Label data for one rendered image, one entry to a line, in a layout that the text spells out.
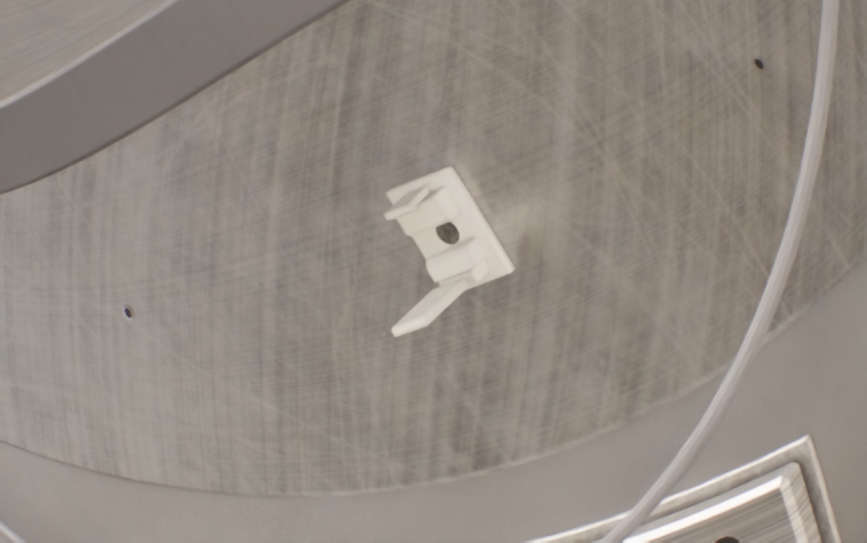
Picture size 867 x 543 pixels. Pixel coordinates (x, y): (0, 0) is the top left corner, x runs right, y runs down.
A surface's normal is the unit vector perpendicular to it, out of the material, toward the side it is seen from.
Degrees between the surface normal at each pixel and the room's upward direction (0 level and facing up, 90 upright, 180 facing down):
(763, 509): 90
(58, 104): 90
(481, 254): 49
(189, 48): 90
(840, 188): 90
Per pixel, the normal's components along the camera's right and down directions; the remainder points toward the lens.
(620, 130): -0.49, 0.48
